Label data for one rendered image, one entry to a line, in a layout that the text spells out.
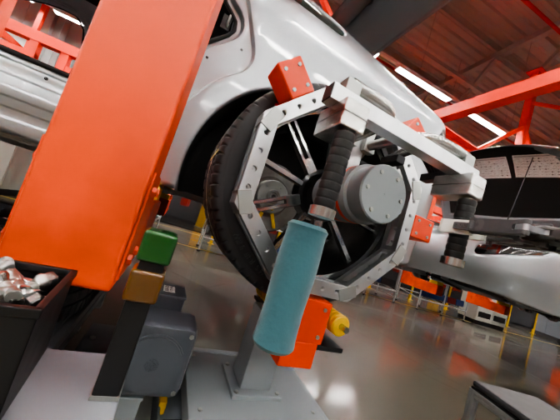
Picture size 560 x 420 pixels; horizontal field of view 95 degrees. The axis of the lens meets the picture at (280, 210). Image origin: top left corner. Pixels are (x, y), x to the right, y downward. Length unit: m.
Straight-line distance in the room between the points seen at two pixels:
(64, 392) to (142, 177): 0.31
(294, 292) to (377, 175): 0.29
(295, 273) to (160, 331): 0.38
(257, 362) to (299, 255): 0.47
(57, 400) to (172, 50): 0.53
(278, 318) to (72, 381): 0.31
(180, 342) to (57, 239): 0.38
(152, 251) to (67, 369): 0.20
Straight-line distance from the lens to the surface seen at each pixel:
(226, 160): 0.67
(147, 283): 0.37
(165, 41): 0.58
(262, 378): 0.93
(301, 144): 0.78
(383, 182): 0.59
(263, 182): 1.18
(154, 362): 0.76
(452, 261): 0.65
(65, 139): 0.54
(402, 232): 0.85
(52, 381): 0.47
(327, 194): 0.41
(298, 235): 0.51
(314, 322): 0.72
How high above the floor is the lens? 0.70
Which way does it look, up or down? 5 degrees up
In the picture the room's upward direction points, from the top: 18 degrees clockwise
